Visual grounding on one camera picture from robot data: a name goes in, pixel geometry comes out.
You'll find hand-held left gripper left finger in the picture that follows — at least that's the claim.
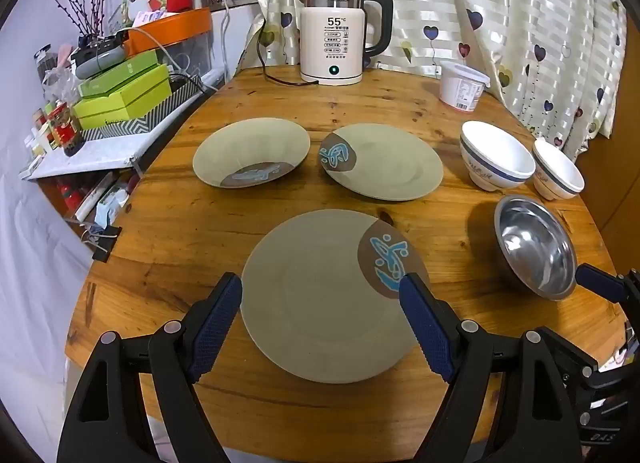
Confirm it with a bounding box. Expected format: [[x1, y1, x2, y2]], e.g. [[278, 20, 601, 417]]
[[57, 272, 244, 463]]

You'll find white shelf board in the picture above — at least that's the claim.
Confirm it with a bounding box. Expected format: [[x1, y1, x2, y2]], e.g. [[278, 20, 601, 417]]
[[19, 68, 226, 181]]

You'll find dark green box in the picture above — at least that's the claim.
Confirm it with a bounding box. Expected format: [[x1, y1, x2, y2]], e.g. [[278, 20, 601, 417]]
[[77, 50, 161, 98]]

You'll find deep grey-green plate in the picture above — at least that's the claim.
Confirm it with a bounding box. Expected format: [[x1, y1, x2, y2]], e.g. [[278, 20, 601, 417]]
[[192, 118, 311, 190]]

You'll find lime green box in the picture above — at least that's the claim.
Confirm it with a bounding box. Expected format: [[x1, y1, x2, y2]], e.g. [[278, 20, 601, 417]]
[[75, 93, 173, 132], [72, 64, 171, 118]]

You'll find white cable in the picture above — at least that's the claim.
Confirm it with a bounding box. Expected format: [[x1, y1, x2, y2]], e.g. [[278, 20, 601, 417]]
[[127, 27, 203, 91]]

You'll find dark lidded glass jar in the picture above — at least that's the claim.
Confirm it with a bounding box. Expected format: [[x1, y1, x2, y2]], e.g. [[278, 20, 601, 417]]
[[34, 45, 58, 78]]

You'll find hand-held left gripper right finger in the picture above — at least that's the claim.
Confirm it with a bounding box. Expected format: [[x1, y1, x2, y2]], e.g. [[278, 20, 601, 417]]
[[398, 273, 598, 463]]

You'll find zigzag patterned box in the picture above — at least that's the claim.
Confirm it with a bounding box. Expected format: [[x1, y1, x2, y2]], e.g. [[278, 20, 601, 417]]
[[79, 74, 211, 144]]

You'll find black kettle cable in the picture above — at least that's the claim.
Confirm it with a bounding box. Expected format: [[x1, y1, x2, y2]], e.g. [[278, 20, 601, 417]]
[[256, 18, 303, 86]]

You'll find black binder clip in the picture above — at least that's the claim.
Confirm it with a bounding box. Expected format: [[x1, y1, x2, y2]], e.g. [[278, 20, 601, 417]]
[[82, 225, 123, 264]]

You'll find stainless steel bowl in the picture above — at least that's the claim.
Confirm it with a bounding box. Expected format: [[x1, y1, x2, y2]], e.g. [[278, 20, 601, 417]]
[[494, 194, 578, 301]]

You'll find white plastic tub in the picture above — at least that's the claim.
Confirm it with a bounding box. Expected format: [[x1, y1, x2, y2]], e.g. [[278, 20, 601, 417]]
[[439, 61, 489, 112]]

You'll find large white bowl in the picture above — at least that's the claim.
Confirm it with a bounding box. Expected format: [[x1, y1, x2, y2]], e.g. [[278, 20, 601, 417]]
[[459, 120, 537, 192]]

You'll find grey device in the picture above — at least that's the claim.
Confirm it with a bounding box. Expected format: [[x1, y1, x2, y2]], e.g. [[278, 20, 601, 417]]
[[70, 38, 128, 78]]

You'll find orange lidded clear box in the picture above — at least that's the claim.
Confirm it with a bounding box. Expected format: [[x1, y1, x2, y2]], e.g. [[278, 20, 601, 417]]
[[122, 8, 213, 78]]

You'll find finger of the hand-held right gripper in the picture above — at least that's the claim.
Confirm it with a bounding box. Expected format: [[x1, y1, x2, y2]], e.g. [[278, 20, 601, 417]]
[[575, 264, 640, 304]]

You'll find wooden cabinet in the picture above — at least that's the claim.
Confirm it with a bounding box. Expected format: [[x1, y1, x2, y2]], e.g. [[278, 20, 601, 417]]
[[572, 8, 640, 274]]

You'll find cream electric kettle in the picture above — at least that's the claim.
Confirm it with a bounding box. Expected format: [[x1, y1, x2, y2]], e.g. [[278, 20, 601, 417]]
[[294, 0, 394, 86]]

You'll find small white bowl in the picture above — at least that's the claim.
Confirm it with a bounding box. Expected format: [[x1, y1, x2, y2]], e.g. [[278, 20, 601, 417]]
[[531, 139, 586, 201]]

